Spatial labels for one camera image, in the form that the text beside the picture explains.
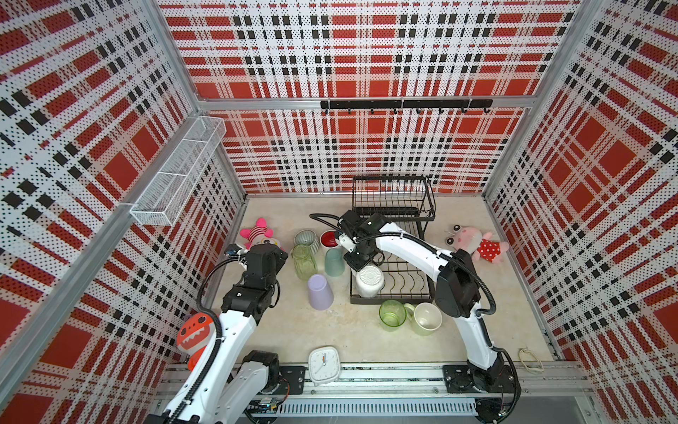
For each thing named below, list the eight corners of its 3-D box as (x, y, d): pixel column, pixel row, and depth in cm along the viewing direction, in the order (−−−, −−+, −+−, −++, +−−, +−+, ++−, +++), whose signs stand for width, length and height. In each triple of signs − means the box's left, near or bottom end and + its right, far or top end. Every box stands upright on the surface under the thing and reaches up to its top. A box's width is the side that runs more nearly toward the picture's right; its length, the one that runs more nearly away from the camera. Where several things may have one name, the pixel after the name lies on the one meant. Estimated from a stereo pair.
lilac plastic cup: (312, 310, 89) (306, 295, 79) (314, 290, 94) (309, 274, 84) (333, 310, 89) (330, 295, 79) (334, 290, 94) (332, 274, 84)
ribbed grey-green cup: (296, 247, 104) (293, 237, 99) (305, 236, 108) (302, 226, 102) (316, 257, 101) (314, 247, 96) (324, 245, 105) (322, 235, 99)
